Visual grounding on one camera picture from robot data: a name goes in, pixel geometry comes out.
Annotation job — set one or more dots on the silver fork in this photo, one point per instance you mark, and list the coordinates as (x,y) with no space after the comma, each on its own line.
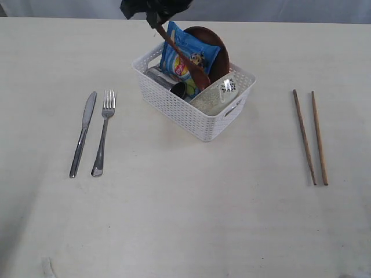
(107,112)

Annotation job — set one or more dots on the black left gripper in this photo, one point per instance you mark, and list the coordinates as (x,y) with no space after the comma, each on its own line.
(157,12)

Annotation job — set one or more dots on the clear glass bowl with flowers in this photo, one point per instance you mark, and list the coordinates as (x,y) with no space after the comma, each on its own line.
(217,96)

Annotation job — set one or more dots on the brown wooden spoon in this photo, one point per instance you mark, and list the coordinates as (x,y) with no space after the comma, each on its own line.
(196,72)

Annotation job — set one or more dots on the silver table knife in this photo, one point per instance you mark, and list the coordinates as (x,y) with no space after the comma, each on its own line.
(87,115)

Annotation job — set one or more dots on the brown round plate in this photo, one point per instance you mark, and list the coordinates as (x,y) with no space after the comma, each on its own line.
(217,62)

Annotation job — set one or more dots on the white perforated plastic basket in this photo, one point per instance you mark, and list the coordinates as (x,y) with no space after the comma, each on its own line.
(202,126)

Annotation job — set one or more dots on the metal cup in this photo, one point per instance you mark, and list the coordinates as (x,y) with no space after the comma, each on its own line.
(169,82)

